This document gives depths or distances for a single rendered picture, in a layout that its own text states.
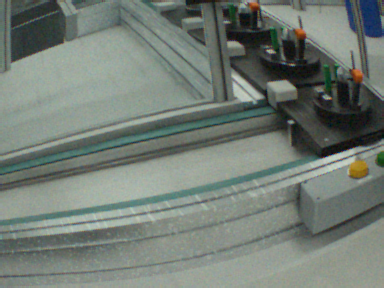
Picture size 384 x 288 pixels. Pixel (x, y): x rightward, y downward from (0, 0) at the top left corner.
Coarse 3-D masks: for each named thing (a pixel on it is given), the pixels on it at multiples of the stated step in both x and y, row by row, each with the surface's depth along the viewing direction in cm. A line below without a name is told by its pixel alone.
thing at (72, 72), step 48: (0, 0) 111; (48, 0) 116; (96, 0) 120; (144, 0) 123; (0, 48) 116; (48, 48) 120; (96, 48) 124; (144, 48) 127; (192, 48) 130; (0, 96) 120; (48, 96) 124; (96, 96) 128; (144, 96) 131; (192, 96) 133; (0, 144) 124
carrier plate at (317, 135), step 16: (304, 96) 132; (288, 112) 126; (304, 112) 125; (304, 128) 120; (320, 128) 119; (336, 128) 119; (352, 128) 118; (368, 128) 117; (320, 144) 114; (336, 144) 114; (352, 144) 115
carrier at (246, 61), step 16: (272, 32) 149; (288, 32) 145; (240, 48) 152; (256, 48) 157; (272, 48) 151; (288, 48) 146; (240, 64) 148; (256, 64) 147; (272, 64) 143; (288, 64) 142; (304, 64) 142; (320, 64) 146; (256, 80) 139; (272, 80) 139; (288, 80) 139; (304, 80) 139; (320, 80) 139; (352, 80) 141
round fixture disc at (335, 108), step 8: (336, 88) 130; (336, 96) 126; (360, 96) 126; (368, 96) 126; (320, 104) 123; (336, 104) 123; (344, 104) 123; (360, 104) 122; (368, 104) 122; (320, 112) 123; (328, 112) 121; (336, 112) 120; (344, 112) 119; (352, 112) 119; (360, 112) 119; (368, 112) 121; (328, 120) 122; (336, 120) 120; (344, 120) 120; (352, 120) 120; (360, 120) 120
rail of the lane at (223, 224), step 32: (320, 160) 111; (352, 160) 110; (224, 192) 107; (256, 192) 106; (288, 192) 106; (32, 224) 100; (64, 224) 101; (96, 224) 101; (128, 224) 101; (160, 224) 102; (192, 224) 103; (224, 224) 105; (256, 224) 107; (288, 224) 109; (0, 256) 96; (32, 256) 98; (64, 256) 100; (96, 256) 101; (128, 256) 103; (160, 256) 104; (192, 256) 106; (224, 256) 107
